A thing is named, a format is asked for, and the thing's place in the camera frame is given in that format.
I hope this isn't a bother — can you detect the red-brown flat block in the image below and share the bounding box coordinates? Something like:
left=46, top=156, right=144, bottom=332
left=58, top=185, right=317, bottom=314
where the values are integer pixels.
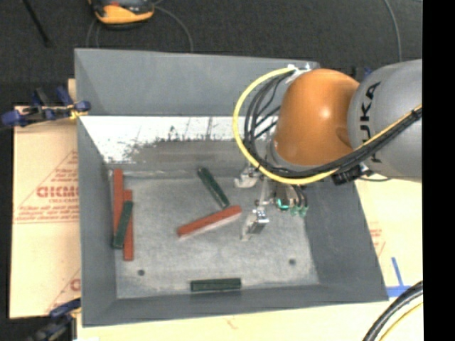
left=176, top=205, right=243, bottom=241
left=122, top=189, right=136, bottom=262
left=112, top=168, right=125, bottom=242

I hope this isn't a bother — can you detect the grey metal bin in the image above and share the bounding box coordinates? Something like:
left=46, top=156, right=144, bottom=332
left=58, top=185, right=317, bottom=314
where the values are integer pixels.
left=73, top=48, right=390, bottom=328

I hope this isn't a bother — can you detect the dark green flat block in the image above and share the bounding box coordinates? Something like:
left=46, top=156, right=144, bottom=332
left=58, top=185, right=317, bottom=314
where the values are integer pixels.
left=111, top=200, right=135, bottom=250
left=196, top=166, right=231, bottom=210
left=189, top=277, right=243, bottom=293

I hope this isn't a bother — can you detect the brown cardboard board, red print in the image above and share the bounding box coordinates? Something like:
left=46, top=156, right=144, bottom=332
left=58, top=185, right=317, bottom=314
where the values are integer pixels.
left=8, top=77, right=82, bottom=320

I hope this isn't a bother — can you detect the black cylinder on white bracket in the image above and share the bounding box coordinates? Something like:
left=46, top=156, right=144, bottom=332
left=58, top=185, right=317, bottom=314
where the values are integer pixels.
left=331, top=162, right=372, bottom=187

